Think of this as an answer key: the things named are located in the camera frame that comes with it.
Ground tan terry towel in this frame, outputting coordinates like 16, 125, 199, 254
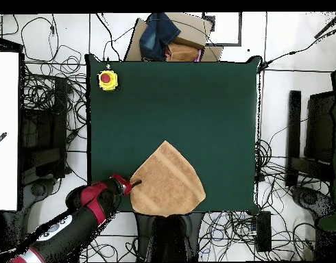
128, 140, 206, 218

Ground black flat bar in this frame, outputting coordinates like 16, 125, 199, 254
287, 90, 302, 188

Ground dark green tablecloth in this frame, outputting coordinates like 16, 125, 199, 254
84, 53, 262, 216

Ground black equipment rack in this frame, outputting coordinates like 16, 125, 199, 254
19, 76, 70, 179

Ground yellow emergency stop button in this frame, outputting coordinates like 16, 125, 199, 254
97, 63, 119, 92

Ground brown folded cloth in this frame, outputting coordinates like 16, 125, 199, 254
165, 42, 202, 62

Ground black power box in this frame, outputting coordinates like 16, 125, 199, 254
256, 210, 272, 252

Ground white table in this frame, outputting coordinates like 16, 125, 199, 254
0, 51, 21, 212

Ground blue denim jeans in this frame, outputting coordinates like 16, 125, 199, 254
139, 12, 182, 62

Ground brown cardboard box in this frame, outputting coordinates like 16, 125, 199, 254
123, 12, 224, 62

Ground black stand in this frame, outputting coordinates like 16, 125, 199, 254
304, 91, 336, 165

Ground black rod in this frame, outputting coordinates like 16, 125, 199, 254
314, 12, 336, 39

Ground black pedestal foot with knob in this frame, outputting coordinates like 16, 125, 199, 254
134, 212, 155, 261
184, 212, 205, 261

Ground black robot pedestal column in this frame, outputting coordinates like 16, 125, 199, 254
149, 214, 192, 262

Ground black caster base with cables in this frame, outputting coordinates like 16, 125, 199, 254
22, 176, 58, 209
290, 185, 336, 220

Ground black square frame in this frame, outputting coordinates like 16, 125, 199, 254
202, 12, 243, 47

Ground black cable with connector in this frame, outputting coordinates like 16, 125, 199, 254
259, 27, 336, 69

